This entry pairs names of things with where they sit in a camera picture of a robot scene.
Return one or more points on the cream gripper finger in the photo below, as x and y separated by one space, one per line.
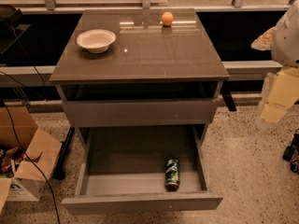
264 41
280 92

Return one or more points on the green soda can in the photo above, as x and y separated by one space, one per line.
172 175

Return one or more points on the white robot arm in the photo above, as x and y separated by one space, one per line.
285 40

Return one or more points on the grey drawer cabinet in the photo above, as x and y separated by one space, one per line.
147 61

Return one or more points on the closed grey top drawer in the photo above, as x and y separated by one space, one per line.
116 113

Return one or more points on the open grey middle drawer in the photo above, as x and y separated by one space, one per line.
123 171

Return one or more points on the black device on floor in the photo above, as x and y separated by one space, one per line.
291 153

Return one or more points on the orange fruit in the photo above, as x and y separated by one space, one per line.
167 19

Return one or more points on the white paper bowl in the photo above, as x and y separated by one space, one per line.
96 40

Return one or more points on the black equipment on shelf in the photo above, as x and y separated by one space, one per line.
11 28

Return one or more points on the open cardboard box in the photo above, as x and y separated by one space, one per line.
31 156

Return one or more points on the snack packets in box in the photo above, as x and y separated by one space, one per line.
10 160

